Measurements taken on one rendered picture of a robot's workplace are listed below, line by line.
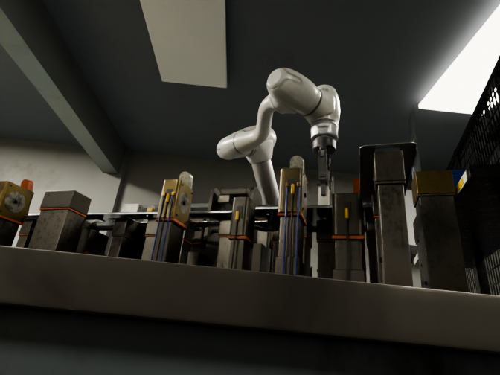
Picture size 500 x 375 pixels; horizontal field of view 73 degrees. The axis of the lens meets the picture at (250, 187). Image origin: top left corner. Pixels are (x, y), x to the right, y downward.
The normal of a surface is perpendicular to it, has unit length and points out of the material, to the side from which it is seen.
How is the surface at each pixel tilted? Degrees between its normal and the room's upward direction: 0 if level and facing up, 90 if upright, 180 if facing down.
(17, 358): 90
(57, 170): 90
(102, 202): 90
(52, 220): 90
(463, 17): 180
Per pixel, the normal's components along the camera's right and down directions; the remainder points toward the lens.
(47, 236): -0.29, -0.41
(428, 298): 0.05, -0.40
